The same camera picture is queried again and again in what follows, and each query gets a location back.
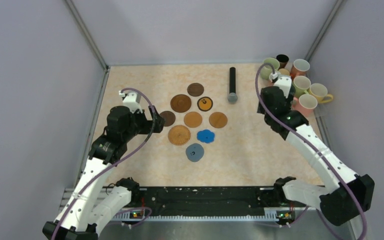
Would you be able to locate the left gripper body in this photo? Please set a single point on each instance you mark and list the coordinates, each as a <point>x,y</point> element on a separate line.
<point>146,125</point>

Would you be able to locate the dark brown wooden coaster bottom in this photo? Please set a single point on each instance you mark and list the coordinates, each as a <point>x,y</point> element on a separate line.
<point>169,118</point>

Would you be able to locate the woven rattan coaster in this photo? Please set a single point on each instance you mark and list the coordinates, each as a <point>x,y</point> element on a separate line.
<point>179,135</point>

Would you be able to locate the brown ringed wooden coaster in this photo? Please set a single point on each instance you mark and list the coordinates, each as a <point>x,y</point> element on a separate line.
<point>181,103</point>

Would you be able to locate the light wooden coaster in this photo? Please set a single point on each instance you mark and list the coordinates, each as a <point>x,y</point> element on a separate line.
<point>218,120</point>
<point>192,119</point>

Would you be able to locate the grey blue coaster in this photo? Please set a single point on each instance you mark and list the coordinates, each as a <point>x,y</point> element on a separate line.
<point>194,152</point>

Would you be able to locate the blue flower coaster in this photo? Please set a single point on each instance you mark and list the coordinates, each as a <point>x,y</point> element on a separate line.
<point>205,136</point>

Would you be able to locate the orange face coaster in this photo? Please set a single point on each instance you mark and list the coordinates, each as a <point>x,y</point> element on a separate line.
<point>205,104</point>

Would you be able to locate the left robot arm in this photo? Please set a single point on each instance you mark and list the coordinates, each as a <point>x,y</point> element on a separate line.
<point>83,218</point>

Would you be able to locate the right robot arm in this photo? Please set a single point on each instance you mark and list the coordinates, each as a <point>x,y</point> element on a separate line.
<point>344,194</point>

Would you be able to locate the small yellow cup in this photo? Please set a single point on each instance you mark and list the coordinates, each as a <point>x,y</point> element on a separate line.
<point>284,72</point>

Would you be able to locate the black cup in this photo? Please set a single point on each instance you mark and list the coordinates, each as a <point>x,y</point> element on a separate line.
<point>283,60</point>

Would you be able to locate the pale green cup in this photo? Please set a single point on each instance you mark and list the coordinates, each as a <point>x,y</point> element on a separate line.
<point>301,84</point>

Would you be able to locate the black microphone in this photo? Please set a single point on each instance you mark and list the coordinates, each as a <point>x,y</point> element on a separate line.
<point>232,94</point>

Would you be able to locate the light green mug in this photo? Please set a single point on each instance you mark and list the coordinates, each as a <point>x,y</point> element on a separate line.
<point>267,70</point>

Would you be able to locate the yellow mug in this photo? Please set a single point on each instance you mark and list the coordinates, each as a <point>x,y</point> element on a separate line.
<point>320,92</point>

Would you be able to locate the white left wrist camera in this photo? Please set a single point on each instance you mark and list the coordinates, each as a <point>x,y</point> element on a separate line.
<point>131,100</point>

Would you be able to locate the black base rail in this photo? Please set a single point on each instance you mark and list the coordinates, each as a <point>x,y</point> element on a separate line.
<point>211,202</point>

